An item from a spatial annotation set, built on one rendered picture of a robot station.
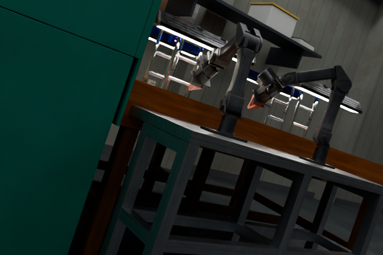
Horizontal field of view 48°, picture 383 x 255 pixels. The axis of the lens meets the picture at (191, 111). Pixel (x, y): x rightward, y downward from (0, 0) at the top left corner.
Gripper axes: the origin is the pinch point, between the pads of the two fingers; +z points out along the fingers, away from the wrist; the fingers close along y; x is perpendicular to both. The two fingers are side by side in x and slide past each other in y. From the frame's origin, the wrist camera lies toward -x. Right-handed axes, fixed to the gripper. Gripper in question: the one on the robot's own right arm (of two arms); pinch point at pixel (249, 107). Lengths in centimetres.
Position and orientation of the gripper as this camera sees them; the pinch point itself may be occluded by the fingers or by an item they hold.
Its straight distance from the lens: 211.4
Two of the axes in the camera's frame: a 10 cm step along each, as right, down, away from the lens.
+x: 0.9, 8.4, -5.3
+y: -7.9, -2.6, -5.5
